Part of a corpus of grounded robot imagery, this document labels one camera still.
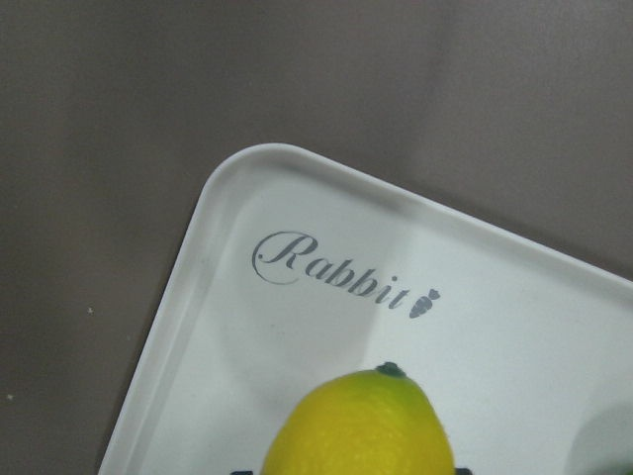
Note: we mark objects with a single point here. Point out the cream rabbit tray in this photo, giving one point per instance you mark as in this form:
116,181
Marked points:
296,269

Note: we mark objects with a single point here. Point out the yellow lemon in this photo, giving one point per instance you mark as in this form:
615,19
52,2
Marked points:
375,421

